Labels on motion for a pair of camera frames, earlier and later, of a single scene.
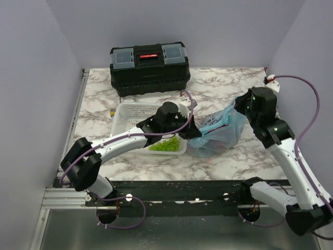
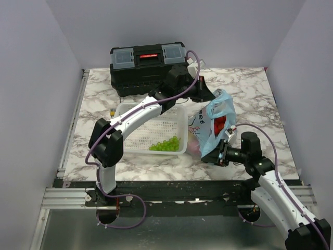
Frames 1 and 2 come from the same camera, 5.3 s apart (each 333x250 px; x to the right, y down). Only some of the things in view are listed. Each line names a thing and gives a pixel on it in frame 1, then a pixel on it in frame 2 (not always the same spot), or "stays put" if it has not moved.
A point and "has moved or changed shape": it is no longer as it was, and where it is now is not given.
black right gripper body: (244, 105) to (226, 153)
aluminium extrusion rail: (64, 198) stays put
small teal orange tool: (112, 112) stays put
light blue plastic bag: (220, 132) has moved or changed shape
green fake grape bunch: (171, 145) stays put
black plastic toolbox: (161, 69) stays put
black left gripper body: (181, 122) to (196, 95)
